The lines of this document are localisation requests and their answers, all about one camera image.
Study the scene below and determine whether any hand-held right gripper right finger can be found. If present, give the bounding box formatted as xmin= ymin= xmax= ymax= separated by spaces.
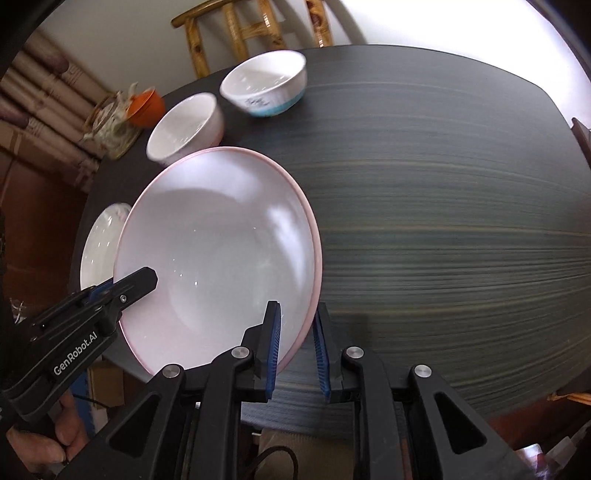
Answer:
xmin=313 ymin=302 xmax=536 ymax=480

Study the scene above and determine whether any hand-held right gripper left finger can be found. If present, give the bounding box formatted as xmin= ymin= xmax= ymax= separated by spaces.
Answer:
xmin=65 ymin=301 xmax=282 ymax=480

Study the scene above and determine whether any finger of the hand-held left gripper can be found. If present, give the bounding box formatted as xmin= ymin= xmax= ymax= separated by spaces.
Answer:
xmin=83 ymin=267 xmax=158 ymax=320

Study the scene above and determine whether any white red-flower plate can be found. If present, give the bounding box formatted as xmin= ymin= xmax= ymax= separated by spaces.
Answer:
xmin=80 ymin=202 xmax=134 ymax=291

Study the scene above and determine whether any white ribbed bowl pink base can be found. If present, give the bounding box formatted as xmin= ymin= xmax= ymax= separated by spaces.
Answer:
xmin=146 ymin=92 xmax=225 ymax=167

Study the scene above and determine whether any white bowl blue base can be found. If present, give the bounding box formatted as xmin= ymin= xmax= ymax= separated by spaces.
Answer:
xmin=220 ymin=51 xmax=308 ymax=117

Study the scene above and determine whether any person's left hand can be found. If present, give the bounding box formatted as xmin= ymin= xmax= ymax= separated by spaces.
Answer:
xmin=7 ymin=396 xmax=89 ymax=476

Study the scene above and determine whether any blue foam mat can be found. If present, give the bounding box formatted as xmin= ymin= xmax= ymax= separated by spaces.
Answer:
xmin=76 ymin=369 xmax=90 ymax=416

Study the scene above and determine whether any cardboard box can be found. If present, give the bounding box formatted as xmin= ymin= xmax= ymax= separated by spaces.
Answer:
xmin=90 ymin=362 xmax=134 ymax=416

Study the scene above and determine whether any brown wooden door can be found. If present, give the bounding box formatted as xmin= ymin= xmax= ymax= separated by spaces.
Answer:
xmin=0 ymin=148 xmax=93 ymax=259

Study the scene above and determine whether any floral ceramic teapot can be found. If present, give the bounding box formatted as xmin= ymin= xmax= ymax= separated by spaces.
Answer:
xmin=83 ymin=82 xmax=141 ymax=160

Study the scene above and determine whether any orange lidded cup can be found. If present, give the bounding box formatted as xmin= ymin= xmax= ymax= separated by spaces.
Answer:
xmin=126 ymin=89 xmax=166 ymax=127

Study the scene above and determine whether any beige patterned curtain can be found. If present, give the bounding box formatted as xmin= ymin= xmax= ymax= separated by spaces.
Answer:
xmin=0 ymin=34 xmax=112 ymax=195

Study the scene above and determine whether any light wooden chair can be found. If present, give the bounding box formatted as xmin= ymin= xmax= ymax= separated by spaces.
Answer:
xmin=171 ymin=0 xmax=334 ymax=78

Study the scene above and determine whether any black cable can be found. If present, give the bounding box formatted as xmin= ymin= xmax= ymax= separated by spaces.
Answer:
xmin=245 ymin=445 xmax=303 ymax=480

